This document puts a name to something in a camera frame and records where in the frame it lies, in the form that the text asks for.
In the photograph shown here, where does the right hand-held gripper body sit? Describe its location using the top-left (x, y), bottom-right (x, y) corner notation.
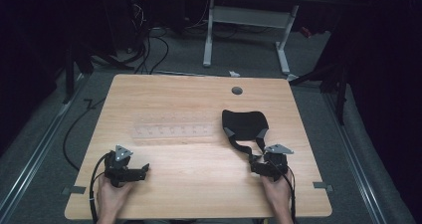
top-left (260, 143), bottom-right (296, 182)

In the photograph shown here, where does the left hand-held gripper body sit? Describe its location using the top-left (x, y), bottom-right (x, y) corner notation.
top-left (104, 144), bottom-right (141, 188)

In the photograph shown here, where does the black pouch with grey straps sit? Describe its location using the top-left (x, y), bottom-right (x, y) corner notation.
top-left (221, 109), bottom-right (270, 160)

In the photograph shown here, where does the person's left hand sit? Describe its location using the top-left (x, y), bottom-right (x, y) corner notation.
top-left (97, 175), bottom-right (134, 216)

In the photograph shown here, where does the person's right hand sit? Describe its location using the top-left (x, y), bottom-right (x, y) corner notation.
top-left (260, 170), bottom-right (295, 216)

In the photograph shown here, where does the clear plastic strip with holes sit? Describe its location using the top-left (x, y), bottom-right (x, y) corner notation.
top-left (130, 121), bottom-right (216, 140)

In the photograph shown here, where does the grey tape piece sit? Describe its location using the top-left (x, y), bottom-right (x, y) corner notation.
top-left (313, 181), bottom-right (334, 191)
top-left (62, 185), bottom-right (87, 196)

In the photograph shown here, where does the black tripod stand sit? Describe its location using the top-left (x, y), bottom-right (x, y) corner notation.
top-left (289, 59), bottom-right (350, 126)
top-left (62, 41), bottom-right (135, 105)

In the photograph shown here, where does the white-framed desk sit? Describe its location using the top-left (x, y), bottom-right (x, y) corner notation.
top-left (132, 0), bottom-right (342, 83)

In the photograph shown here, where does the left hand-held gripper black cable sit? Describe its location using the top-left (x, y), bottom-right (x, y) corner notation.
top-left (88, 151), bottom-right (111, 224)

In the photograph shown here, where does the thin black floor cable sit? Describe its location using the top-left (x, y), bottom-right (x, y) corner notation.
top-left (62, 98), bottom-right (107, 172)

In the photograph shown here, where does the metal floor rail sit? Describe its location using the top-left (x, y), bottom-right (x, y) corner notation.
top-left (322, 93), bottom-right (388, 224)
top-left (0, 74), bottom-right (90, 222)

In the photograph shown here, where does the bundle of black cables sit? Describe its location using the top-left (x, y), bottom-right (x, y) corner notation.
top-left (125, 0), bottom-right (170, 76)

